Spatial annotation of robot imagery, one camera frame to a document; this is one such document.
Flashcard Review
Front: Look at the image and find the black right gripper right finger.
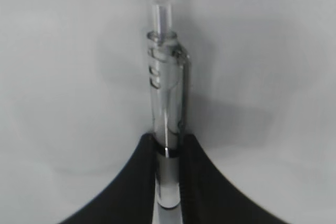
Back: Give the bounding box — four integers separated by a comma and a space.
179, 134, 284, 223

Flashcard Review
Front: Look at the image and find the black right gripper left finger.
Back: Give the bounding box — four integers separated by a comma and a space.
62, 133, 155, 223

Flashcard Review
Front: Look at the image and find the white grey grip pen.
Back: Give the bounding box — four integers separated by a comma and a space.
146, 0, 190, 223

